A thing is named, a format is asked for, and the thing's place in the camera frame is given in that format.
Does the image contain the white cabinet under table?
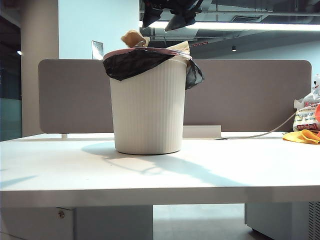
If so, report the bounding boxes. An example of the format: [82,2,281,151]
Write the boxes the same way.
[244,201,320,240]

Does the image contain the white ribbed trash can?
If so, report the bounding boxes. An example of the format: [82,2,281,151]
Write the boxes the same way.
[109,56,188,155]

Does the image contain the yellow cloth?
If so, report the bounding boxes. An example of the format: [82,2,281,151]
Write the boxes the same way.
[282,129,320,145]

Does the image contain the ceiling air vent grille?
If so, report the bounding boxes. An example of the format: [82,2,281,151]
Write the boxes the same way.
[231,14,263,23]

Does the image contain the white table support panel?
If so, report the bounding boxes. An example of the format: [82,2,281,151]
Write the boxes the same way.
[0,206,154,240]

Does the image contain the printed plastic bag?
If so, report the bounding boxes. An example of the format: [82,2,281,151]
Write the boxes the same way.
[292,92,320,133]

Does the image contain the white divider bracket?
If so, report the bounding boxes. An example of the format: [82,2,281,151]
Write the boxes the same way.
[182,125,222,139]

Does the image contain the paper notice on wall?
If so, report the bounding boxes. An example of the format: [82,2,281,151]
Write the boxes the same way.
[91,40,104,60]

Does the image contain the orange plastic object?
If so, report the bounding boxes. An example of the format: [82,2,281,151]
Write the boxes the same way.
[314,103,320,137]

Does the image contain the beige building column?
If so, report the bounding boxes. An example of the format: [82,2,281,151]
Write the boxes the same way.
[20,0,60,138]

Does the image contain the brown paper ball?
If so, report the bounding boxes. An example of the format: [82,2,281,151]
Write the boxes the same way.
[120,29,151,48]
[166,40,191,55]

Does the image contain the long ceiling light strip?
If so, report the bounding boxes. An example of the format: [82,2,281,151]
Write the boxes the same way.
[139,20,320,32]

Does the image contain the white plush toy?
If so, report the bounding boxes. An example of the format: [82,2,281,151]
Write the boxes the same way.
[311,73,320,100]

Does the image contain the pink trash can rim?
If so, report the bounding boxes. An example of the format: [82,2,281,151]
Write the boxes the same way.
[103,47,193,60]

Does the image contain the black plastic trash bag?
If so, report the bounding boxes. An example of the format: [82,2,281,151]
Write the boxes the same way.
[102,49,205,90]

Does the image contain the grey cable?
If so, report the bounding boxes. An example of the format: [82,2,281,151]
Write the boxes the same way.
[216,111,298,140]

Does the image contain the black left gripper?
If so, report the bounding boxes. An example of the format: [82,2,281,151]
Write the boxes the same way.
[141,0,204,32]

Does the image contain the grey desk divider panel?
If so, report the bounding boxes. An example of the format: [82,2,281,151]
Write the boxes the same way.
[37,58,313,134]

